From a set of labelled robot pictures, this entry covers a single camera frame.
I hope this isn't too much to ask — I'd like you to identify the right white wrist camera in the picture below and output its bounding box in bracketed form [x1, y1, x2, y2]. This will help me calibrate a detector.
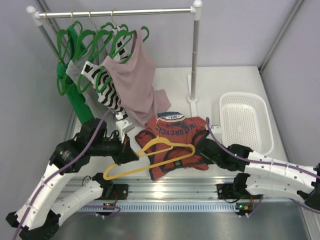
[207, 125, 223, 141]

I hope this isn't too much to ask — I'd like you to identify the black white striped top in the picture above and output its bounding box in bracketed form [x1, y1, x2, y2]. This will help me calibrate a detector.
[82, 24, 128, 118]

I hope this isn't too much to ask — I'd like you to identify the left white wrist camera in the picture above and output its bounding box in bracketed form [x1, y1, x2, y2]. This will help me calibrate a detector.
[115, 112, 135, 144]

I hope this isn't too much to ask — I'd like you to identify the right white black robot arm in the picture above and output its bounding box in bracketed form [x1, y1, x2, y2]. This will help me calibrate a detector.
[196, 138, 320, 211]

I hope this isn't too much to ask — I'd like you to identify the silver clothes rack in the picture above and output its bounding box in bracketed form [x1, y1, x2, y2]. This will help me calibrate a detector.
[26, 0, 203, 117]

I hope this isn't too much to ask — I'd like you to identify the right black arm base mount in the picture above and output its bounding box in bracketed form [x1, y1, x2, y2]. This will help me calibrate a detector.
[216, 183, 250, 200]

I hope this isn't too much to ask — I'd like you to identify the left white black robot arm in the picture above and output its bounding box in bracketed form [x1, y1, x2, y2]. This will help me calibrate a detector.
[6, 118, 139, 240]

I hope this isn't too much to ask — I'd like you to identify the green hanger under pink top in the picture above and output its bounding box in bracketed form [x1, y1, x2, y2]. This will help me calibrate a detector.
[95, 25, 151, 93]

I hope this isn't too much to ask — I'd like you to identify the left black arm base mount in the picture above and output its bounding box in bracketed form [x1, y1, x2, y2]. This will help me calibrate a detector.
[98, 184, 129, 200]

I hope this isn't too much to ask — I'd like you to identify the pink tank top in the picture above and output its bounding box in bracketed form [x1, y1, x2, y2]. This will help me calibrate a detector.
[103, 29, 171, 127]

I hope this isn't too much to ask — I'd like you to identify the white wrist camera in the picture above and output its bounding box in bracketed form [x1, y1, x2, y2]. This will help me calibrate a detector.
[115, 112, 135, 144]
[207, 125, 223, 141]

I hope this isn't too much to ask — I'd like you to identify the yellow hanger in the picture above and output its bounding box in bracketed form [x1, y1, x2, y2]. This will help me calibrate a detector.
[102, 135, 196, 181]

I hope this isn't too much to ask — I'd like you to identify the white perforated plastic basket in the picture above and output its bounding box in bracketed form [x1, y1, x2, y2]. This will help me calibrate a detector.
[219, 92, 274, 155]

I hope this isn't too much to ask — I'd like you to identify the red tank top blue trim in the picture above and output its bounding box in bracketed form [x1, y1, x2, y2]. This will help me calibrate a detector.
[135, 111, 209, 181]

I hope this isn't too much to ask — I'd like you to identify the slotted white cable duct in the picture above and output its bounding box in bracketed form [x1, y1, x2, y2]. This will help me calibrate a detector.
[82, 202, 241, 213]

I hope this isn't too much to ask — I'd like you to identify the grey top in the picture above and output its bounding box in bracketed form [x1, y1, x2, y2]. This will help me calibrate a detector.
[65, 29, 108, 124]

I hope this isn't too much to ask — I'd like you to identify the green hanger under striped top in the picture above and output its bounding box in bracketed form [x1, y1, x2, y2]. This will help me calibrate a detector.
[77, 22, 114, 94]

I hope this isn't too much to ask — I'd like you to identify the green top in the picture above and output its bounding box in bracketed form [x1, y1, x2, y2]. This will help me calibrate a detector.
[56, 24, 98, 125]

